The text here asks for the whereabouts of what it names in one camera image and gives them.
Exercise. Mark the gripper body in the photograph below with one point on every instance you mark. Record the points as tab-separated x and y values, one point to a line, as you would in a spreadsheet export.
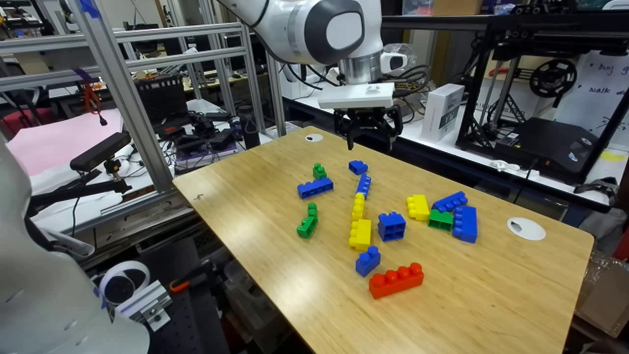
367	118

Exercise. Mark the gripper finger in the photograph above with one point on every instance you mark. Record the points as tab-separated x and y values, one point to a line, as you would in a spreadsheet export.
391	136
349	137

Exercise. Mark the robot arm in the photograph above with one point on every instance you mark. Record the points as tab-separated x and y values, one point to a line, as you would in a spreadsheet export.
314	29

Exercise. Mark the small blue block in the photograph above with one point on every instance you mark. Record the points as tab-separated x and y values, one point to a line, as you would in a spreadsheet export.
367	261
358	167

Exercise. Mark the small green block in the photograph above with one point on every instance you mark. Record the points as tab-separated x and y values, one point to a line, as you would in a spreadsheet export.
320	171

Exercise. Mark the narrow blue block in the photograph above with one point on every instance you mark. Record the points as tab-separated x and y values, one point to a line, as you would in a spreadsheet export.
363	185

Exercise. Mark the long blue block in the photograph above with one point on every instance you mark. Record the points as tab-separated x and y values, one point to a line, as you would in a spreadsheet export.
449	201
315	188

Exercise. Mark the narrow yellow block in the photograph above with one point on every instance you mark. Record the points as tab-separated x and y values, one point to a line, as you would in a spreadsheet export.
358	207

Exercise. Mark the square blue block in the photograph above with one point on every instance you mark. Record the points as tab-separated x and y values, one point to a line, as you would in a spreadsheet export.
391	226

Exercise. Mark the green stepped block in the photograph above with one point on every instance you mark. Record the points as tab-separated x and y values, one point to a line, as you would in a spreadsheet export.
307	226

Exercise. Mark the wide blue block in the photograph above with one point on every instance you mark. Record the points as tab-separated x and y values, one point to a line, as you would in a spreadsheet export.
465	224

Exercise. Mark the long red block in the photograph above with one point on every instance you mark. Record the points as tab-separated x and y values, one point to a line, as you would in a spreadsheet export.
396	280

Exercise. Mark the white cardboard box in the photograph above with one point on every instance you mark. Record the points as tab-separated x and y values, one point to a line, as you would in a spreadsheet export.
442	112

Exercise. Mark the black bottle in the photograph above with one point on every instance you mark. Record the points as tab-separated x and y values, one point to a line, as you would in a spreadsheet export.
249	127

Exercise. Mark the small white plastic part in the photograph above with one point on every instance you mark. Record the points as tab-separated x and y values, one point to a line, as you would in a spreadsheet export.
503	165

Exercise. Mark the heap of black electronics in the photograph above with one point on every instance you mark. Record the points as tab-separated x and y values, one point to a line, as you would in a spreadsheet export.
201	135

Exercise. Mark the black 3d printer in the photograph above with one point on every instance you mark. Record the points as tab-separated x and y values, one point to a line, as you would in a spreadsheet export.
550	142

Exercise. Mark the black plastic crate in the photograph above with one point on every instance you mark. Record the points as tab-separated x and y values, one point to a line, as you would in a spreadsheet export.
161	98

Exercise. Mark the black cloth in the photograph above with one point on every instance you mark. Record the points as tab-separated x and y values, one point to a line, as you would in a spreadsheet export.
597	187

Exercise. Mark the whiteboard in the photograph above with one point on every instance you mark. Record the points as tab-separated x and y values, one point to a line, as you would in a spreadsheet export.
602	93

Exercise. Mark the orange clamp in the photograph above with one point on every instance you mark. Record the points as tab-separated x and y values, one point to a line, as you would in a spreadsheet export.
189	281

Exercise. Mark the clear plastic bin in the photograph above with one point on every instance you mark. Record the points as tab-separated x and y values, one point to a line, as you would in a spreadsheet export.
607	295

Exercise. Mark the pink sheet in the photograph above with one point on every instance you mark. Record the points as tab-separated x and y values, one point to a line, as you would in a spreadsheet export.
59	140

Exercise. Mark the aluminium frame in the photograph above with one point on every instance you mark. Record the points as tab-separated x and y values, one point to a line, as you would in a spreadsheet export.
123	88

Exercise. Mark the camera on mount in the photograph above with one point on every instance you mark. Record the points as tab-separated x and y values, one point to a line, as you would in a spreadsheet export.
98	152

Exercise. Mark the white round device on bracket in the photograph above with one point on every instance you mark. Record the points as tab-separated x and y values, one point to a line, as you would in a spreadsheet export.
128	290

